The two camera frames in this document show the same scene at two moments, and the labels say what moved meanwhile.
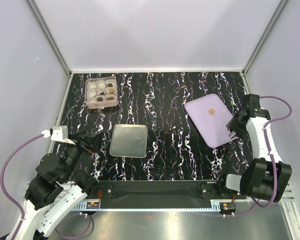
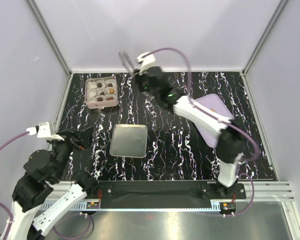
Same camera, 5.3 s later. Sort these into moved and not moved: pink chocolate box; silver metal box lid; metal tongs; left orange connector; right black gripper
Moved: metal tongs; right black gripper
Not moved: pink chocolate box; silver metal box lid; left orange connector
